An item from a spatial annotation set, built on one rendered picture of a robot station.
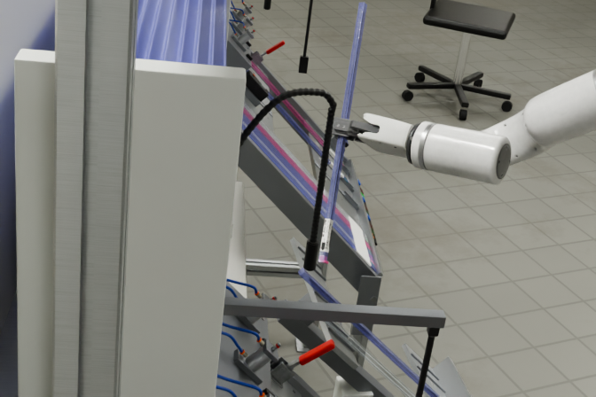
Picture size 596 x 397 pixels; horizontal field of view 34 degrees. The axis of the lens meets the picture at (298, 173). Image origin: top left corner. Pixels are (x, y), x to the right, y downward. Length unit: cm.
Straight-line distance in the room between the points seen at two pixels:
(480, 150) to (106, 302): 111
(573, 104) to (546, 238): 282
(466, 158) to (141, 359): 95
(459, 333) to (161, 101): 295
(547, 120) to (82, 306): 110
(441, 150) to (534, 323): 215
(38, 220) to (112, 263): 17
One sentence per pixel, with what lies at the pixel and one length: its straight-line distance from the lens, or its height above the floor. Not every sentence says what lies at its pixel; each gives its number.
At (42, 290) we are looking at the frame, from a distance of 77.
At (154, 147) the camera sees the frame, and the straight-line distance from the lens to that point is 70.
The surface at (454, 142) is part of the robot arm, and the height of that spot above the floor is 132.
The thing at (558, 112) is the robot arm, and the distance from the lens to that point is 159.
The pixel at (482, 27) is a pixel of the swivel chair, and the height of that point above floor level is 52.
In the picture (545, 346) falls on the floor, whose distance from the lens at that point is 364.
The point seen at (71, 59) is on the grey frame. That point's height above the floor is 177.
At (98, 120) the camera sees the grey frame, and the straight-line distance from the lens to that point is 55.
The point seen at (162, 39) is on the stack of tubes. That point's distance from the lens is 91.
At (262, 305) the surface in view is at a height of 135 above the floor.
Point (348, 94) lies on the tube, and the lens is 181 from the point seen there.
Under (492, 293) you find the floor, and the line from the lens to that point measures 386.
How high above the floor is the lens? 194
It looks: 25 degrees down
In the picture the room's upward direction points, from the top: 7 degrees clockwise
